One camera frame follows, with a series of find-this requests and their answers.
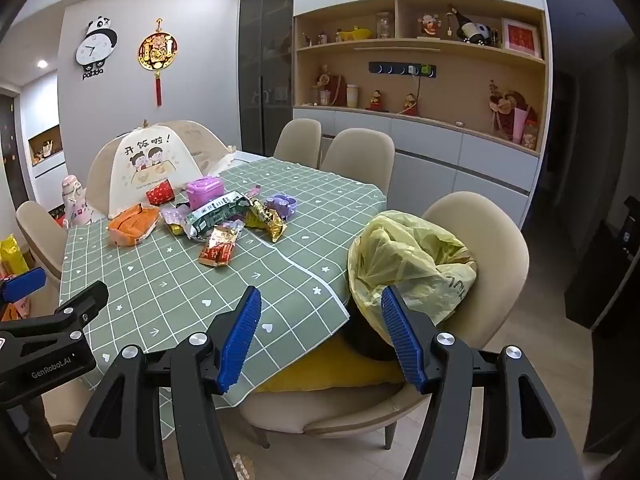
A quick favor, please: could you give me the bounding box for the dark glass cabinet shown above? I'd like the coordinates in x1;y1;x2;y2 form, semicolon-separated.
238;0;296;157

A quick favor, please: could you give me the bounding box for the yellow seat cushion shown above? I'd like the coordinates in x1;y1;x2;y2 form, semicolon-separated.
255;332;406;393

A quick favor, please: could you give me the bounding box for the pink plastic container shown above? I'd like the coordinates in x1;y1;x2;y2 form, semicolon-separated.
186;177;224;209

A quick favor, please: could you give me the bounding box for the red framed picture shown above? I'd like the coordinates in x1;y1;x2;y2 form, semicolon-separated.
501;17;543;60

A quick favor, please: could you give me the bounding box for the green snack packet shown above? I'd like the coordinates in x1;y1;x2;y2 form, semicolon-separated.
184;191;252;239

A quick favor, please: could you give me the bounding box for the dark furniture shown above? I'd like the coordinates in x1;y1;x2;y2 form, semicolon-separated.
564;195;640;333

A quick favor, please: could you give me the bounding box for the small purple wrapper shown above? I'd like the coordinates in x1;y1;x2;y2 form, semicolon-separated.
160;207;193;227

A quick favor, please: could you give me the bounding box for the black bin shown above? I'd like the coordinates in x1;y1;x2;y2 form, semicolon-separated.
345;305;403;362

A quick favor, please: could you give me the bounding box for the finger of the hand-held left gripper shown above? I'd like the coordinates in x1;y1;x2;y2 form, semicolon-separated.
0;281;109;347
0;267;46;306

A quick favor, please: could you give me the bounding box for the printed beige food cover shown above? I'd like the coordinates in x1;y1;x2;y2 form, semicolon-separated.
106;126;207;220

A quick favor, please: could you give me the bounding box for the yellow toy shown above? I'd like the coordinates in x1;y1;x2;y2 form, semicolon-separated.
334;25;374;43

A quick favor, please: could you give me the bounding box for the panda wall clock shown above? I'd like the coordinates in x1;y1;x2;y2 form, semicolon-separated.
76;15;119;81

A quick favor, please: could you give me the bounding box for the pink water bottle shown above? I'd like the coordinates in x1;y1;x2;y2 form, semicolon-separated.
61;175;94;227

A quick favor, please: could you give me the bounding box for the red gold wall ornament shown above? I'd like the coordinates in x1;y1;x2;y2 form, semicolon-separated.
138;17;178;107

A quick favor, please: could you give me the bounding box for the plain beige food cover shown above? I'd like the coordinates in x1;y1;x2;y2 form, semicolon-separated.
160;120;251;175

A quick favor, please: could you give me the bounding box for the yellow plastic bag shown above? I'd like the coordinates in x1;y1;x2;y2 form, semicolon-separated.
347;210;478;343

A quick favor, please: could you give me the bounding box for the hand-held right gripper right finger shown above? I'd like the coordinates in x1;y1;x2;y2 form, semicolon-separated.
381;286;586;480

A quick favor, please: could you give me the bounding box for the red white figurine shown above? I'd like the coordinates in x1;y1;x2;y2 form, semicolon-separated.
416;13;442;39

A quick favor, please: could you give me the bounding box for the green checked tablecloth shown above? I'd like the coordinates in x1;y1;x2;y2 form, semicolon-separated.
59;156;388;408

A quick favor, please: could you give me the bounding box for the golden yellow snack wrapper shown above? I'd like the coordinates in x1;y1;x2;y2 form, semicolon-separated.
244;198;289;244

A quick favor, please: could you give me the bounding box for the wrapped flower bouquet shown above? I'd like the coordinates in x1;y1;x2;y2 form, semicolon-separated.
487;80;540;150

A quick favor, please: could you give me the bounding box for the glass jar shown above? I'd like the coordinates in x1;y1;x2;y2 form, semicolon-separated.
374;11;396;40

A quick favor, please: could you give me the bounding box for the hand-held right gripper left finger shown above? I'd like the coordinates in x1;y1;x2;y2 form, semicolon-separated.
60;286;262;480

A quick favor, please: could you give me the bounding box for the black power strip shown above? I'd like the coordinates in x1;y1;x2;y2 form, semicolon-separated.
368;61;436;80

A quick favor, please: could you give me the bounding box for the red snack wrapper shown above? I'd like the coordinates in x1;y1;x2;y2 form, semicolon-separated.
198;225;239;267

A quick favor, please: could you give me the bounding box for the dried flower arrangement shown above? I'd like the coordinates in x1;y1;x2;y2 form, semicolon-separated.
314;65;347;107

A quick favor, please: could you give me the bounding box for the red paper packet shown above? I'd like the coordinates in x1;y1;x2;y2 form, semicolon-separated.
145;180;175;206

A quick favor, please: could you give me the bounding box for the orange snack packet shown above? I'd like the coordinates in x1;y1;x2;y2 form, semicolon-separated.
107;203;161;247

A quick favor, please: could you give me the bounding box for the panda plush toy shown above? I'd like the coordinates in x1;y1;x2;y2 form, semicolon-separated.
457;22;494;47

